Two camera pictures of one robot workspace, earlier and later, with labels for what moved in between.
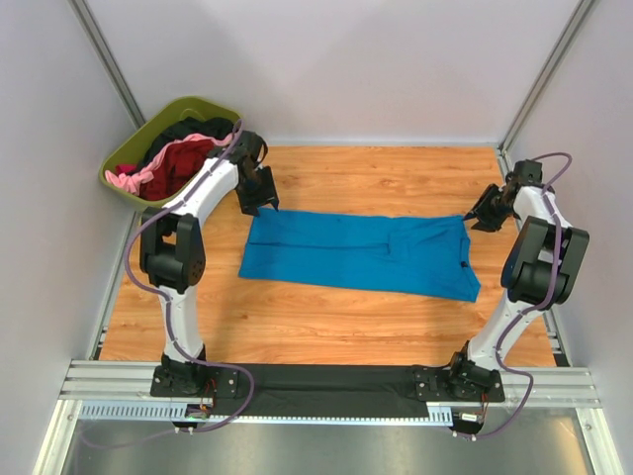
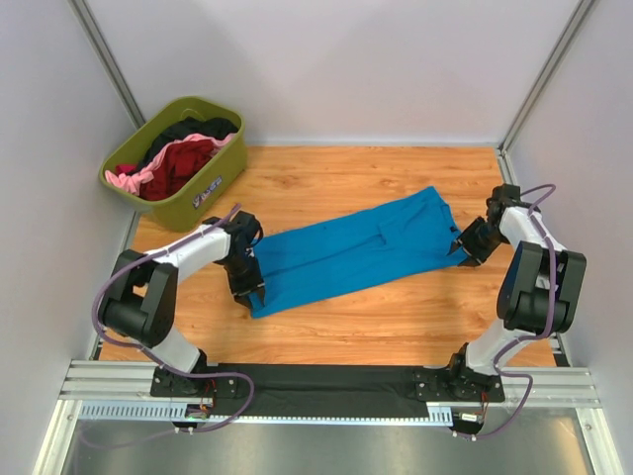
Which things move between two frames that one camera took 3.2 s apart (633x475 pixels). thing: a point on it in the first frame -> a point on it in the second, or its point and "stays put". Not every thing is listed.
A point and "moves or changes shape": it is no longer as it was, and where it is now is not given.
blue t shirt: (423, 255) moves or changes shape
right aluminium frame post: (504, 157) stays put
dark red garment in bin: (180, 161) stays put
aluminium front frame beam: (131, 382) stays put
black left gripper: (257, 189) -> (246, 285)
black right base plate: (432, 385) stays put
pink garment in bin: (138, 179) stays put
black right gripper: (490, 208) -> (471, 245)
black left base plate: (221, 383) stays put
